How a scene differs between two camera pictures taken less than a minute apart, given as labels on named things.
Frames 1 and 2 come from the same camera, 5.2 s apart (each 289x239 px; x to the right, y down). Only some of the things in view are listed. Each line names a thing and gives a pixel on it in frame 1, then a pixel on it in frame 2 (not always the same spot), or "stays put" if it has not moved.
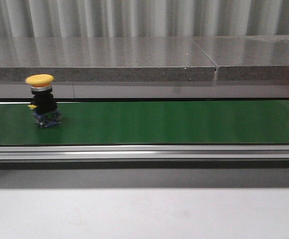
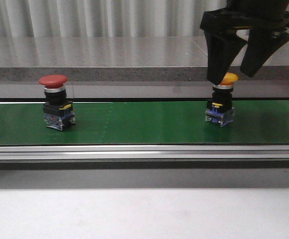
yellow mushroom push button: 46,113 → 220,110
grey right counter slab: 255,58 stays put
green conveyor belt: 150,123 stays put
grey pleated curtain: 75,18 stays put
